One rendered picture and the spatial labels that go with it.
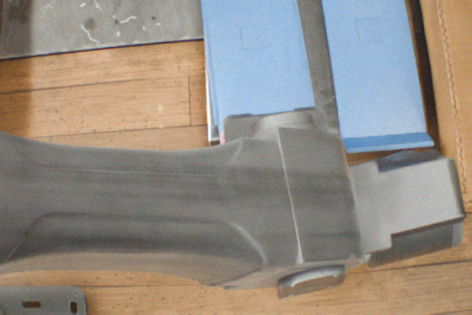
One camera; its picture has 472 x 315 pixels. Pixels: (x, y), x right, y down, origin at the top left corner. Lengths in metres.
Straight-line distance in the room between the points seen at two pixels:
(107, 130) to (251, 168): 0.36
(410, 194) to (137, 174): 0.19
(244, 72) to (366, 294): 0.19
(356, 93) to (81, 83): 0.22
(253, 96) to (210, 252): 0.36
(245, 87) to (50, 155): 0.41
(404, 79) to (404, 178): 0.25
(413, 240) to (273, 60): 0.27
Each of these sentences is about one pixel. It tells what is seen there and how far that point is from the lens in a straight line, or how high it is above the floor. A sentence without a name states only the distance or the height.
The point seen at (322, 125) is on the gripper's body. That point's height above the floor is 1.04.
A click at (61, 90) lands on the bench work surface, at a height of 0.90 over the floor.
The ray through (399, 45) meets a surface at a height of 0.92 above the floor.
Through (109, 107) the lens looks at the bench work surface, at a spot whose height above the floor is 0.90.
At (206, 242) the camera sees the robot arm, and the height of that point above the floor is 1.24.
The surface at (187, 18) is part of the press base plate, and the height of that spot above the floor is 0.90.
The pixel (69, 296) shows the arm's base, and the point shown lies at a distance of 0.81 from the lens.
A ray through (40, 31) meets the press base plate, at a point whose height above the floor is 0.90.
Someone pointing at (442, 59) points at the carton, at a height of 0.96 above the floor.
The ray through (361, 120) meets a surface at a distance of 0.82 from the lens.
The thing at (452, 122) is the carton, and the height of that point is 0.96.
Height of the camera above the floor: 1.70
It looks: 75 degrees down
